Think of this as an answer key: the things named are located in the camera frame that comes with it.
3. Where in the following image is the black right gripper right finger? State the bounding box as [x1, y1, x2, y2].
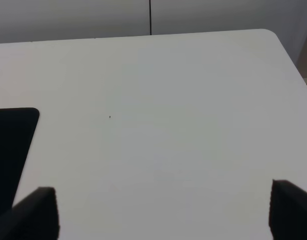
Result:
[268, 180, 307, 240]

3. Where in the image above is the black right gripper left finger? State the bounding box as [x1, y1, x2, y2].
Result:
[0, 187, 60, 240]

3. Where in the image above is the black mouse pad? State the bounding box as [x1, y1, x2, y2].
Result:
[0, 107, 40, 215]

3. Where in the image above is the black vertical cable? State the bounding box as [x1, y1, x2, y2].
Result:
[148, 0, 153, 36]

